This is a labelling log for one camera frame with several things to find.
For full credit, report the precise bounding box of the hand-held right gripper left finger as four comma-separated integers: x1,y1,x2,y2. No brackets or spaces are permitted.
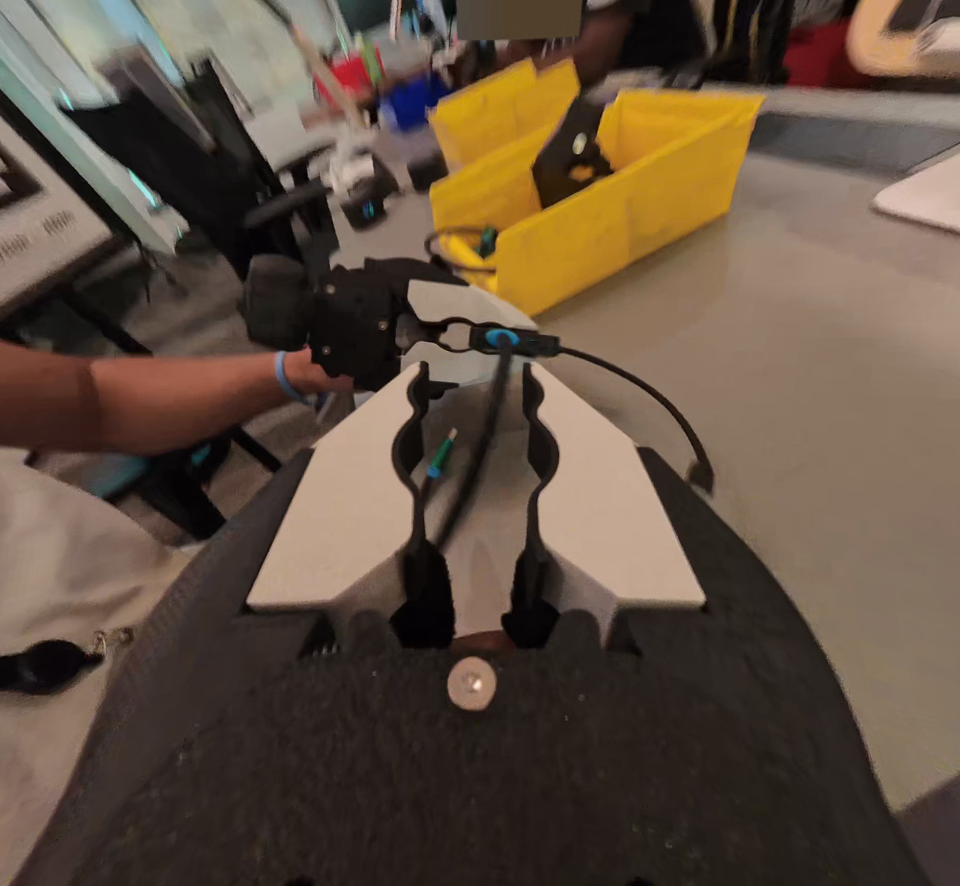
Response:
247,363,457,649

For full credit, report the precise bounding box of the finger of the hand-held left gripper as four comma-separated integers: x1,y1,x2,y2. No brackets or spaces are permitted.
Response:
405,336,494,388
405,280,540,338

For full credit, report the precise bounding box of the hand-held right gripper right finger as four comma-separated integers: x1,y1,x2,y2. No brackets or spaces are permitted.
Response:
502,363,707,649

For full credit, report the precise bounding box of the slim black multiport hub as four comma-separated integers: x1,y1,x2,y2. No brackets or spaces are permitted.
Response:
468,326,715,493

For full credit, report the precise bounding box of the yellow plastic bin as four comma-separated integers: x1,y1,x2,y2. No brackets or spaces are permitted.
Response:
427,57,766,317

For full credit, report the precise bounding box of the person's left forearm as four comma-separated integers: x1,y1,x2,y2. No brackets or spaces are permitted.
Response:
0,342,297,456

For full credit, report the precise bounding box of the grey desk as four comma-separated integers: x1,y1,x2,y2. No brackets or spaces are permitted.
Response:
330,87,960,812

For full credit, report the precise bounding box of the person's left hand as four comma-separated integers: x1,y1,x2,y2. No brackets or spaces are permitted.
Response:
288,346,355,401

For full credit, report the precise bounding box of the blue wristband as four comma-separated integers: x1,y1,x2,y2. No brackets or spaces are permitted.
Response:
273,350,320,409

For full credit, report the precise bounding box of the black device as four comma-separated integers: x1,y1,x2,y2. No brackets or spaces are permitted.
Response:
341,151,402,229

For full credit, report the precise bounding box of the black office chair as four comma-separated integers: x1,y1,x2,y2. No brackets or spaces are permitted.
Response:
243,177,339,266

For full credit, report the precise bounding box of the blue plastic bin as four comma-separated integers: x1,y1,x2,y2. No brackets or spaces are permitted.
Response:
378,72,453,131

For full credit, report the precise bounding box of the red container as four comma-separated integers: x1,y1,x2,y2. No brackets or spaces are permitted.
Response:
313,50,387,106

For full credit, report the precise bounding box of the person's light grey clothing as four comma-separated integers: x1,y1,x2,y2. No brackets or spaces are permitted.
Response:
0,447,207,886

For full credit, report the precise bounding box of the white board with black print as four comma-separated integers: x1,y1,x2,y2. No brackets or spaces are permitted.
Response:
0,110,115,313

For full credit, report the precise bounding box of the red bag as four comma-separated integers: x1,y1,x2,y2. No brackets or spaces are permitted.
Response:
783,24,864,88

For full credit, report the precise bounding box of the black rounded HDMI switch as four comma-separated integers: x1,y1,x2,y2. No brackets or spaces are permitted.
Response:
534,97,615,210

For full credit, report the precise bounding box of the grey desk cable tray cover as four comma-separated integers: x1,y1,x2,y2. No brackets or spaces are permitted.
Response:
750,110,960,176

